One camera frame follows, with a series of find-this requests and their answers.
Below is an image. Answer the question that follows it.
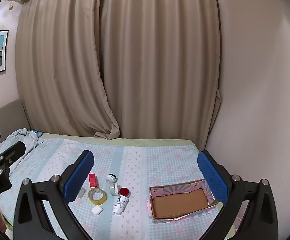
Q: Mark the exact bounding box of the checkered floral bed cover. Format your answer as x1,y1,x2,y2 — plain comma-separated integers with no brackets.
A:
0,135,221,239

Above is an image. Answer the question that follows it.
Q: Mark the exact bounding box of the crumpled light blue cloth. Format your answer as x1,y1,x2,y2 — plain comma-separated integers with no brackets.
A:
0,128,43,173

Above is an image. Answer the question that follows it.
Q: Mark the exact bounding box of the grey sofa headboard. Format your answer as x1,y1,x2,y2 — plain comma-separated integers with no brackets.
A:
0,99,31,141

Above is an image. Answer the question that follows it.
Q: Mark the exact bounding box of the red rectangular box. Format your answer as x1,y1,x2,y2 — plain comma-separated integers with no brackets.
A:
88,173,98,189

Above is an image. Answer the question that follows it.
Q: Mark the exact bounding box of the red lid jar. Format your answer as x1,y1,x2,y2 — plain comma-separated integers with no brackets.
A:
119,187,130,197

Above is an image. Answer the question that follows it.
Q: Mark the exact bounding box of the cardboard box with pink lining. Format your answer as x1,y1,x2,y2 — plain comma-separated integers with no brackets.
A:
147,179,218,224

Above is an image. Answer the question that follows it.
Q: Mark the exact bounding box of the yellow tape roll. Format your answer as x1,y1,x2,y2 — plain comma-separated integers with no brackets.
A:
88,187,107,205

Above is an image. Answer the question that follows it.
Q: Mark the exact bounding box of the small black lid jar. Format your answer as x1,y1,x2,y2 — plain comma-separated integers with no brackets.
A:
105,173,117,184

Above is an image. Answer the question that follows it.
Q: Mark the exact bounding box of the pale green cream jar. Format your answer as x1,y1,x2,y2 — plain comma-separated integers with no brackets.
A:
109,183,120,196

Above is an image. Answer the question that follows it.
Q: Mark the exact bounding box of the grey eraser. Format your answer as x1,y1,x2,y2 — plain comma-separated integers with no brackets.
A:
77,187,86,198

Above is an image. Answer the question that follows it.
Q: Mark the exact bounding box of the white medicine bottle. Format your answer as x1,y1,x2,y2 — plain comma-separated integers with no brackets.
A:
113,195,129,215

